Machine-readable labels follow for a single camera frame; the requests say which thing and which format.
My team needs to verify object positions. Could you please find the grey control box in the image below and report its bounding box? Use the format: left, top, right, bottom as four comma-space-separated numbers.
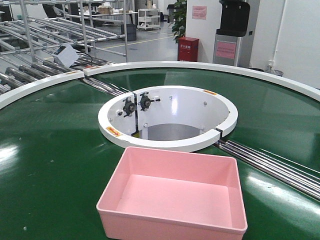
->
51, 43, 79, 67

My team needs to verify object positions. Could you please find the black water dispenser stand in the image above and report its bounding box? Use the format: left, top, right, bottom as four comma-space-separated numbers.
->
213, 0, 251, 66

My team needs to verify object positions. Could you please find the white outer conveyor rim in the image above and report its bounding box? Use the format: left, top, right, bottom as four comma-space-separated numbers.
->
0, 61, 320, 109

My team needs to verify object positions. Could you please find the white shelving cart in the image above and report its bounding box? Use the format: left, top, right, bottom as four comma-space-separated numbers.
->
137, 8, 161, 30

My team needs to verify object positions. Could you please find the metal roller conveyor rack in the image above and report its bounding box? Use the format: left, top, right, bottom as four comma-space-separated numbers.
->
0, 0, 128, 94

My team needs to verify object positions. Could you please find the red fire extinguisher box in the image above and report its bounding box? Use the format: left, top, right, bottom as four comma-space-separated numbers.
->
177, 36, 199, 62

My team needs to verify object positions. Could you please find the pink wall notice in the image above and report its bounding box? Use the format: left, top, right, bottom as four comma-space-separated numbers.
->
192, 5, 207, 20

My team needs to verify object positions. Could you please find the green potted plant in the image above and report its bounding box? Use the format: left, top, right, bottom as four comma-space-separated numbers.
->
167, 0, 187, 44

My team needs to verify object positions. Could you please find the white inner conveyor ring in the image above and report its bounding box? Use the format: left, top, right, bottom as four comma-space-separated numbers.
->
97, 85, 239, 153

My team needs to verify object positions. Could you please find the pink plastic bin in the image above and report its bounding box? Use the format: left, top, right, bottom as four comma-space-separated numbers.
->
96, 147, 248, 240

